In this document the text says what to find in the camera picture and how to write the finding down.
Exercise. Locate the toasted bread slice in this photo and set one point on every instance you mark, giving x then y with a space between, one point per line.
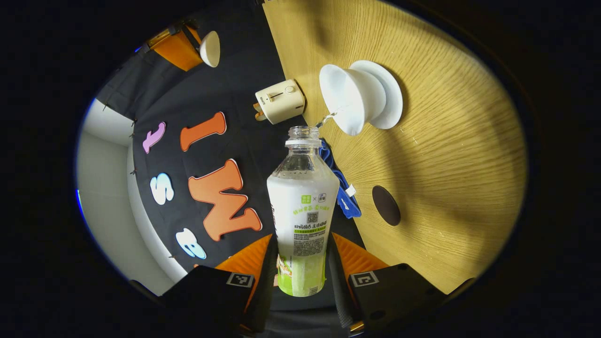
260 117
258 108

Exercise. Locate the white saucer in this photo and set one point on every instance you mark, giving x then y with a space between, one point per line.
387 94

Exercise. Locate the cream toaster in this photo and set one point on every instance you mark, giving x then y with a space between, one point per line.
281 101

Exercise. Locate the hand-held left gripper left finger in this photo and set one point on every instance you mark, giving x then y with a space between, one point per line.
265 281

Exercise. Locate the blue towel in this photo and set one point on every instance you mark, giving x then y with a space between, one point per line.
347 197

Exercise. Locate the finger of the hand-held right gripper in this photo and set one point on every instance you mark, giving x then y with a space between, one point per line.
181 51
159 38

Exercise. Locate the dark round coaster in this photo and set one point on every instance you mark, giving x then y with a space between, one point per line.
386 205

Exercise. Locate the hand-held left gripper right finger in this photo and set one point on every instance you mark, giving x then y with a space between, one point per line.
335 281

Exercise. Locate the black backdrop cloth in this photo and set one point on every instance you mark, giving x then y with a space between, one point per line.
244 61

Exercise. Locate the white teacup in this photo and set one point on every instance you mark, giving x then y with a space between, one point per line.
345 96

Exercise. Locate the clear water bottle green label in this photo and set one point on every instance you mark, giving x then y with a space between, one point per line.
303 211

